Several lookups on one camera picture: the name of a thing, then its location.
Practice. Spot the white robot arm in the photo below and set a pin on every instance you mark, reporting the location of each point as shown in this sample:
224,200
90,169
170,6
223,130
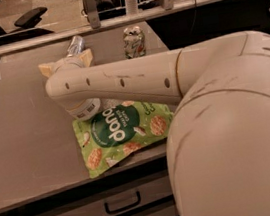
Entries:
218,147

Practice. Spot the grey drawer cabinet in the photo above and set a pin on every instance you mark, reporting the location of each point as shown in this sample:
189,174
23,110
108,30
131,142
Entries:
42,172

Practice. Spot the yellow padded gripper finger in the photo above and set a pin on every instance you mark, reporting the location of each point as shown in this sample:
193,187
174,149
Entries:
86,57
47,69

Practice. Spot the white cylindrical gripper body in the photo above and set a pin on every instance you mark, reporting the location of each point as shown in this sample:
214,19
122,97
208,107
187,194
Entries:
65,63

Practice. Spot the grey metal rail frame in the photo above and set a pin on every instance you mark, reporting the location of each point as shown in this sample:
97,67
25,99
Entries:
65,20

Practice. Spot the green white 7up can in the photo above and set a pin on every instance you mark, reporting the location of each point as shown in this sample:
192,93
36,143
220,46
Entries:
134,42

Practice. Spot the black drawer handle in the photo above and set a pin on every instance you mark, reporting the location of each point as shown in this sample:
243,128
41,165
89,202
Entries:
122,202

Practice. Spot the silver blue redbull can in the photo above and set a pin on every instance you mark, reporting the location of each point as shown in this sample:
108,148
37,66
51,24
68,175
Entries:
76,46

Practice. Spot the green rice chips bag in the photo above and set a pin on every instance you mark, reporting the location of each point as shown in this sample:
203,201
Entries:
112,135

